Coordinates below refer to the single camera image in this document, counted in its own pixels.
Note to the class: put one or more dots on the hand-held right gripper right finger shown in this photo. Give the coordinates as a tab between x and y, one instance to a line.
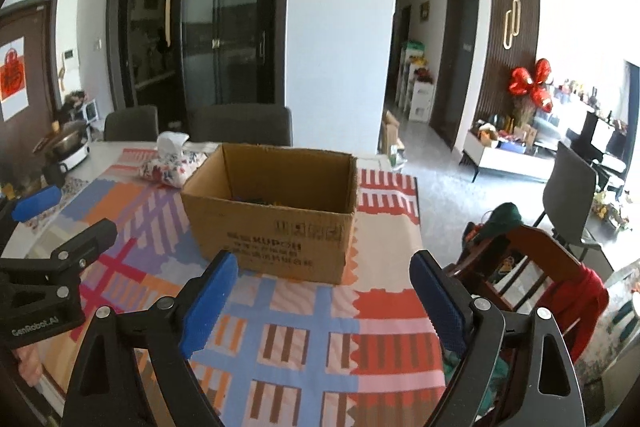
445	307

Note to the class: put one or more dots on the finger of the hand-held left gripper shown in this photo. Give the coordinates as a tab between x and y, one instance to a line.
85	242
37	203

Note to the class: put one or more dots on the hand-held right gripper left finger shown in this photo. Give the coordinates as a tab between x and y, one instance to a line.
207	307

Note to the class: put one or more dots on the brown cardboard box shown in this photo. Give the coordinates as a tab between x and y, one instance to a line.
280	242

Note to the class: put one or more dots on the black mug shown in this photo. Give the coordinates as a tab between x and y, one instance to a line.
55	176

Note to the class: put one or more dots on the white electric cooking pot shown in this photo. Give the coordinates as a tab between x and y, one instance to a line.
67	149

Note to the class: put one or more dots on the colourful patterned tablecloth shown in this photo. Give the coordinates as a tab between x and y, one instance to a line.
300	317

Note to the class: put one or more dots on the white stools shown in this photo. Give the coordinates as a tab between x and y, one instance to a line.
89	113

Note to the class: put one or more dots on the green hat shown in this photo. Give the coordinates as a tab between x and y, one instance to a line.
502	217

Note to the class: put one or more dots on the wooden high chair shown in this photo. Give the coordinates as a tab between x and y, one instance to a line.
540	252

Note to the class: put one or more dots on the floral tissue pack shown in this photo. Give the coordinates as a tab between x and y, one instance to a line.
167	167

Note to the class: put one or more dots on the dark grey dining chair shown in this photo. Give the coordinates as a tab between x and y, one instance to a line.
131	124
240	127

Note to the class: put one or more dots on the red and white door poster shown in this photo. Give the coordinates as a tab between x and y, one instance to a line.
12	77

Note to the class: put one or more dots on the red cloth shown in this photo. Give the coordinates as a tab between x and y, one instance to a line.
580	307

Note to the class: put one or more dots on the brown entrance door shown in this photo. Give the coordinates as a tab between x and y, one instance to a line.
40	57

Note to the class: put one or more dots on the white intercom panel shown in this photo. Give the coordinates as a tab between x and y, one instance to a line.
70	59

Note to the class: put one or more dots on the white low cabinet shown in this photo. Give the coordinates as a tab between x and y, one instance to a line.
510	159

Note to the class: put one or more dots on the grey chair with black legs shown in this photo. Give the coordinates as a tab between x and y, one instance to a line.
567	192

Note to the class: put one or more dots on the cardboard boxes on floor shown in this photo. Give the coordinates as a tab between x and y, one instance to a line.
392	137

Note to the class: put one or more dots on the white toy shelf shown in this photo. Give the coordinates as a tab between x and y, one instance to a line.
417	92

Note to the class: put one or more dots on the red foil balloons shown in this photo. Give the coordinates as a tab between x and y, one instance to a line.
530	84

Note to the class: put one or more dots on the dark room door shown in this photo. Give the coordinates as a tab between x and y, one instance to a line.
452	67

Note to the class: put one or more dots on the dark glass sliding door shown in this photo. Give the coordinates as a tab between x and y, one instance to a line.
230	7

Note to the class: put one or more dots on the small framed picture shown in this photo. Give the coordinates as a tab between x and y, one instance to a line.
425	10

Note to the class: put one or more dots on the gold wall ornament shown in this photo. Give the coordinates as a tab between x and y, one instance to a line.
505	42

